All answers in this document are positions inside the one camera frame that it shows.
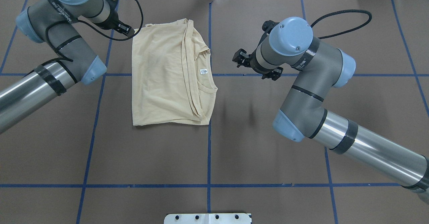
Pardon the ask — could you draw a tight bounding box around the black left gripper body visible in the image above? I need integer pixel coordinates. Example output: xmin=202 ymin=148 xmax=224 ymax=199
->
xmin=98 ymin=10 xmax=122 ymax=30

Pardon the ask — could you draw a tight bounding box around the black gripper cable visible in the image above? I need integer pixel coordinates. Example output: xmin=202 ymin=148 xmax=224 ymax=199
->
xmin=310 ymin=10 xmax=372 ymax=40
xmin=77 ymin=0 xmax=144 ymax=42

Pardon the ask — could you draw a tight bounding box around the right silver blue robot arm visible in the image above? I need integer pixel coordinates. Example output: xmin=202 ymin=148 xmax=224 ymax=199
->
xmin=232 ymin=17 xmax=428 ymax=204

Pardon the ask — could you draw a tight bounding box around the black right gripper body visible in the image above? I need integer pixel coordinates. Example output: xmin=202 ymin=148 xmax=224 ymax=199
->
xmin=248 ymin=51 xmax=268 ymax=75

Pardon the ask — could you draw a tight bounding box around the white camera pole with base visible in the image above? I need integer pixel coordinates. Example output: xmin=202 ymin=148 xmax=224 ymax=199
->
xmin=164 ymin=213 xmax=252 ymax=224

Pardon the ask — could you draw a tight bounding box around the beige long-sleeve printed shirt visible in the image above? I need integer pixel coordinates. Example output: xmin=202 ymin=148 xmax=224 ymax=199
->
xmin=131 ymin=19 xmax=218 ymax=126

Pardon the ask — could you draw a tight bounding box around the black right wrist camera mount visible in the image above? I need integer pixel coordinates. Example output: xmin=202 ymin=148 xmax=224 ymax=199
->
xmin=261 ymin=20 xmax=279 ymax=36

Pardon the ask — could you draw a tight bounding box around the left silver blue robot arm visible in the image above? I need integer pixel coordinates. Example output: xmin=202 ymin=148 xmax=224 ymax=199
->
xmin=0 ymin=0 xmax=137 ymax=133

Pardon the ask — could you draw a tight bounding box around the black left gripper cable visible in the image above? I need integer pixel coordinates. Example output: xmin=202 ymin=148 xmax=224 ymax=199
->
xmin=77 ymin=0 xmax=144 ymax=42

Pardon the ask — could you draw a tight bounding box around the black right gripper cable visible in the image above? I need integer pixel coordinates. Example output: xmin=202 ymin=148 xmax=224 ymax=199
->
xmin=310 ymin=10 xmax=372 ymax=40

